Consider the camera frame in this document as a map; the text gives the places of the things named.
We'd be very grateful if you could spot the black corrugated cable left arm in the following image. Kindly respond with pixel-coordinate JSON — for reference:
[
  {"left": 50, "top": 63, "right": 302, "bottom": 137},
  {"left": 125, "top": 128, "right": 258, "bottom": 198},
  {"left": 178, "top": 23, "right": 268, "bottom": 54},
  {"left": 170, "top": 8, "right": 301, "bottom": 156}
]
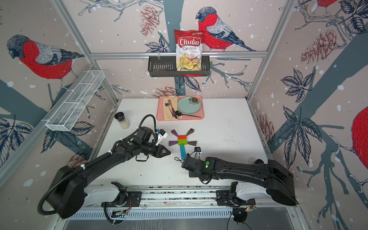
[{"left": 37, "top": 114, "right": 158, "bottom": 216}]

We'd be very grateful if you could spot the glass shaker black lid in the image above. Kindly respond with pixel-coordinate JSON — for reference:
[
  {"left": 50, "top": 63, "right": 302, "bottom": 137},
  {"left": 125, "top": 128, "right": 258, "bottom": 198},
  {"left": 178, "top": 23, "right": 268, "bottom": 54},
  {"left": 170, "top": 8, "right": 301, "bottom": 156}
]
[{"left": 114, "top": 112, "right": 130, "bottom": 129}]

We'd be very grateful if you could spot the pink serving tray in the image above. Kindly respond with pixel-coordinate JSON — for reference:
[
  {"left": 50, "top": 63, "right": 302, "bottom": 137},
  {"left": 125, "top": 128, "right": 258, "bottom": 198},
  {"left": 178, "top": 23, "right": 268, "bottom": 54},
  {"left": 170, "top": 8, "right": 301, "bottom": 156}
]
[{"left": 156, "top": 96, "right": 204, "bottom": 121}]

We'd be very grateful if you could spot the white wire wall basket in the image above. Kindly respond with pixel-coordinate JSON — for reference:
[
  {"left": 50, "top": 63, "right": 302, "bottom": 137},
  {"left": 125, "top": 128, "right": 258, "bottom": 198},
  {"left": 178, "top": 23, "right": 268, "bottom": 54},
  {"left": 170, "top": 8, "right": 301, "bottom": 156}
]
[{"left": 46, "top": 70, "right": 105, "bottom": 132}]

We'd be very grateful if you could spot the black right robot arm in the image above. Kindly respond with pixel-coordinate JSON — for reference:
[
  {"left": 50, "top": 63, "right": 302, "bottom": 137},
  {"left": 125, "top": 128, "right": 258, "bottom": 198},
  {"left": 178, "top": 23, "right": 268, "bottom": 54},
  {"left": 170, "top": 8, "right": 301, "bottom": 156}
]
[{"left": 181, "top": 155, "right": 298, "bottom": 206}]

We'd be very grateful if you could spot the Chuba cassava chips bag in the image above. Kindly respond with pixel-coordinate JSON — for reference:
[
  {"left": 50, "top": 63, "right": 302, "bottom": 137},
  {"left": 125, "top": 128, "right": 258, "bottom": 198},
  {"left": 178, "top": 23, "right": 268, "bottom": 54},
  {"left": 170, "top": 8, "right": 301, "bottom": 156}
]
[{"left": 174, "top": 30, "right": 204, "bottom": 70}]

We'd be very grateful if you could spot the teal rectangular block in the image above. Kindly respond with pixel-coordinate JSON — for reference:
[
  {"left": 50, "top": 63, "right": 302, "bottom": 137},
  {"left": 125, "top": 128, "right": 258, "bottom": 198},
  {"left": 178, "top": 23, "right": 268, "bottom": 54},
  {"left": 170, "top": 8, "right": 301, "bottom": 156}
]
[{"left": 180, "top": 145, "right": 186, "bottom": 160}]

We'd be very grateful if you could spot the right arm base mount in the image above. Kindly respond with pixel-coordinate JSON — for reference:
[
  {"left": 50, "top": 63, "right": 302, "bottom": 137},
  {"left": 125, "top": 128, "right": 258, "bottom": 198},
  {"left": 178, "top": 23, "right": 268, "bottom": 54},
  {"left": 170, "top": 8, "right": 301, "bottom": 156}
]
[{"left": 215, "top": 190, "right": 255, "bottom": 208}]

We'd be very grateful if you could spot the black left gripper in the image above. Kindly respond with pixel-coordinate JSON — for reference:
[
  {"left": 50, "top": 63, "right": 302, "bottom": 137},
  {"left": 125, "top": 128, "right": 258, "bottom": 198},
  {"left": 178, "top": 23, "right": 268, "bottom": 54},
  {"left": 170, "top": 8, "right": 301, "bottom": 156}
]
[{"left": 141, "top": 142, "right": 173, "bottom": 158}]

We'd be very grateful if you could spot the black wire wall basket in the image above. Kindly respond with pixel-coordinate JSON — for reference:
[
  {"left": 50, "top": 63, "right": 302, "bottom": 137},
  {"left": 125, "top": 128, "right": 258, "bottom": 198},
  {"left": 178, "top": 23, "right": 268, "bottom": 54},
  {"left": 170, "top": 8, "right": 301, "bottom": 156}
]
[{"left": 148, "top": 56, "right": 210, "bottom": 77}]

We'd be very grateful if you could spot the mint green flower plate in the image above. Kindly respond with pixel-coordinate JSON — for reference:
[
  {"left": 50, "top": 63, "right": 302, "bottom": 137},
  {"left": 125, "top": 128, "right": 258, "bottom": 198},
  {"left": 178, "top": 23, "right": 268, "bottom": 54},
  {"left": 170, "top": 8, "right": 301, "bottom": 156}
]
[{"left": 177, "top": 96, "right": 202, "bottom": 114}]

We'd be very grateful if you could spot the purple wedge block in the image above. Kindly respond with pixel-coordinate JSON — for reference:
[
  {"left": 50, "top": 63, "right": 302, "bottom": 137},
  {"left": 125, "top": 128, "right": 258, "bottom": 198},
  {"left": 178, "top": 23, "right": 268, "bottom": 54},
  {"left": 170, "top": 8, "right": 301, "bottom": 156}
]
[
  {"left": 171, "top": 130, "right": 178, "bottom": 137},
  {"left": 169, "top": 141, "right": 178, "bottom": 146}
]

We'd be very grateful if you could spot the iridescent gold purple knife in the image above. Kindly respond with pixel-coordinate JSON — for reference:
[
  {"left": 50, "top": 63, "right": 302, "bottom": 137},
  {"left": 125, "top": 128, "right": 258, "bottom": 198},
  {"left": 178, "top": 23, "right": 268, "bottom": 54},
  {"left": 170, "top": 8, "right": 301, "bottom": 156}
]
[{"left": 166, "top": 99, "right": 178, "bottom": 119}]

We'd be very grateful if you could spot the beige cloth napkin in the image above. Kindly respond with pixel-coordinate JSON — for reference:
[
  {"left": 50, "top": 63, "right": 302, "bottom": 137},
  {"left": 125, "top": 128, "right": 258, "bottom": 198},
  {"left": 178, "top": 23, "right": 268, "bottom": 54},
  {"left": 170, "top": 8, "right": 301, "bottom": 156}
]
[{"left": 163, "top": 97, "right": 178, "bottom": 121}]

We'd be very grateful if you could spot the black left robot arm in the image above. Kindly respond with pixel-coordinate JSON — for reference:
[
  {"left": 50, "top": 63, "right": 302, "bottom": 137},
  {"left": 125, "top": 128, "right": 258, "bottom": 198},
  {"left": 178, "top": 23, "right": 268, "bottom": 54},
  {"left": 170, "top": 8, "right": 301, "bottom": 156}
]
[{"left": 37, "top": 126, "right": 171, "bottom": 219}]

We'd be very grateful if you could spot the red rectangular block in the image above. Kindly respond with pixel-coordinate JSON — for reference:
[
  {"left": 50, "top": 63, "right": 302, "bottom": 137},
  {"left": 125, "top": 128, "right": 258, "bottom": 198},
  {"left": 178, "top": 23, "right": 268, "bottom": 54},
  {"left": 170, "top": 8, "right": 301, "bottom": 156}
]
[{"left": 178, "top": 135, "right": 187, "bottom": 140}]

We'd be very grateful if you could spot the silver spoon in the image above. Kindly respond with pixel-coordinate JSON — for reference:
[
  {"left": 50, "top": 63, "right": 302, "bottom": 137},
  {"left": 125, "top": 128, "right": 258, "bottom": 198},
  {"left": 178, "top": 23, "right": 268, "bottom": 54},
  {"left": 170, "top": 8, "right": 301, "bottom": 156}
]
[{"left": 165, "top": 102, "right": 171, "bottom": 112}]

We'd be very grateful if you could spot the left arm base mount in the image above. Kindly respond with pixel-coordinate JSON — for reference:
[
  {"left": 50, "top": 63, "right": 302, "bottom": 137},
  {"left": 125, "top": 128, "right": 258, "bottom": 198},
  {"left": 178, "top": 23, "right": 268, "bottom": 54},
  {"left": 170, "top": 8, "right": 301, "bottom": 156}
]
[{"left": 101, "top": 191, "right": 142, "bottom": 208}]

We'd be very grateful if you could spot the green rectangular block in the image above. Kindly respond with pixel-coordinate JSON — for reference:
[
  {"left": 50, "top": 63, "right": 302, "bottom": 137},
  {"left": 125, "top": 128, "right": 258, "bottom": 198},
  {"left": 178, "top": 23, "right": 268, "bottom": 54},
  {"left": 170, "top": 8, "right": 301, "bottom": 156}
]
[{"left": 178, "top": 139, "right": 187, "bottom": 146}]

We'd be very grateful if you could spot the black spoon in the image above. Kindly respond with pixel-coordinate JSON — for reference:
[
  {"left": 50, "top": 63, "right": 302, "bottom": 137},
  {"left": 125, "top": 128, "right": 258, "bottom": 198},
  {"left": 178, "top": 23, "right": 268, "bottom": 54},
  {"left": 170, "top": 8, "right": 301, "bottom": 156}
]
[{"left": 175, "top": 110, "right": 201, "bottom": 118}]

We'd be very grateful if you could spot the dark brown wedge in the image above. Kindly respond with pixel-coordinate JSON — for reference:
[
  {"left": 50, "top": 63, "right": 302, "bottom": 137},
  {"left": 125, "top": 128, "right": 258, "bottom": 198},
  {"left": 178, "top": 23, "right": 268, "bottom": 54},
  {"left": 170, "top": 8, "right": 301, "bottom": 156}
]
[
  {"left": 187, "top": 141, "right": 197, "bottom": 146},
  {"left": 186, "top": 128, "right": 194, "bottom": 136}
]

